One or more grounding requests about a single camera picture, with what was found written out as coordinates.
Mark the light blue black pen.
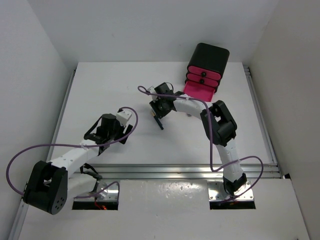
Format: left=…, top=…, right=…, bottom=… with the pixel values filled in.
left=154, top=116, right=164, bottom=130

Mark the black drawer cabinet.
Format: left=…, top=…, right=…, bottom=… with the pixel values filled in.
left=187, top=42, right=230, bottom=84

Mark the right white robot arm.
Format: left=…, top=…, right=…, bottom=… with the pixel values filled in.
left=145, top=82, right=247, bottom=196

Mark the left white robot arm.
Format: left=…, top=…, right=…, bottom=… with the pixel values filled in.
left=22, top=109, right=133, bottom=215

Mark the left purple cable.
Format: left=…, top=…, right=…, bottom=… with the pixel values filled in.
left=5, top=106, right=140, bottom=200

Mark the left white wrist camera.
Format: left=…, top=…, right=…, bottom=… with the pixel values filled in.
left=115, top=109, right=132, bottom=127

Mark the aluminium frame rail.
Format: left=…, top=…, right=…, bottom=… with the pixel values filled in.
left=42, top=163, right=283, bottom=180

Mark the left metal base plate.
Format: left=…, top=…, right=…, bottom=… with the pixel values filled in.
left=75, top=180, right=120, bottom=201

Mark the metal base plate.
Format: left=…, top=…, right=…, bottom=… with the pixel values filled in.
left=207, top=180, right=254, bottom=202
left=75, top=180, right=120, bottom=201

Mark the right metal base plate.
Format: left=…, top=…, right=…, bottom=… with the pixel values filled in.
left=207, top=180, right=254, bottom=202

